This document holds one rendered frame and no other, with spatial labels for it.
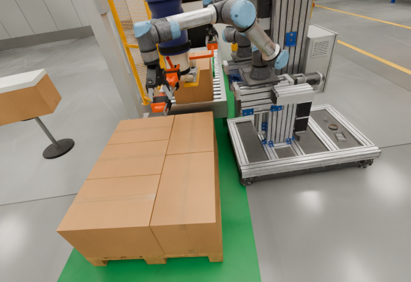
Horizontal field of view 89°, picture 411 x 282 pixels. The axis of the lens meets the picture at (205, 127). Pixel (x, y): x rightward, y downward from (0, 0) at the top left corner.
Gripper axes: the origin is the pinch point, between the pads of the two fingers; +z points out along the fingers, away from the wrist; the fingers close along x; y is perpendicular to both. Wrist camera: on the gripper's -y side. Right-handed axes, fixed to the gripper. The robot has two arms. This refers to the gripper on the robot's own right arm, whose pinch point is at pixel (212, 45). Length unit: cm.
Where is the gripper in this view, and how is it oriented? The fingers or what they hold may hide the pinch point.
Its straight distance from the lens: 188.0
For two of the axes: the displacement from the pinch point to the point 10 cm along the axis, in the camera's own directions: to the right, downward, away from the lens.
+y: -0.2, 6.1, -7.9
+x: 9.9, -0.9, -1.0
